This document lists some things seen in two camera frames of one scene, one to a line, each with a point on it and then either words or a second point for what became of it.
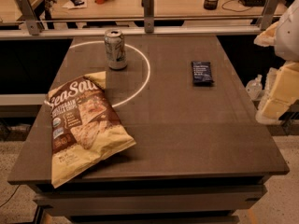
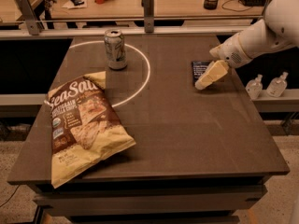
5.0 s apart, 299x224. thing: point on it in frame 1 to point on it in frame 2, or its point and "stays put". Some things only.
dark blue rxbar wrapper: [202, 74] stays put
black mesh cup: [210, 2] stays put
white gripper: [289, 35] to [229, 52]
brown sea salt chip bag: [84, 126] stays put
